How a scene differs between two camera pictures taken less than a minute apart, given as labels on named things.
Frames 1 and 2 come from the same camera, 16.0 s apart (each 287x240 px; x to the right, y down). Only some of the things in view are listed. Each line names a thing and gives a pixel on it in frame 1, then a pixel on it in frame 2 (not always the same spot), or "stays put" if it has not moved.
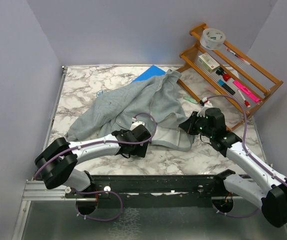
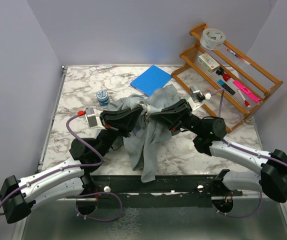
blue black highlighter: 223,84 stays put
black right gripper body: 198,125 → 184,119
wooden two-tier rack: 222,79 stays put
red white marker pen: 246,103 stays put
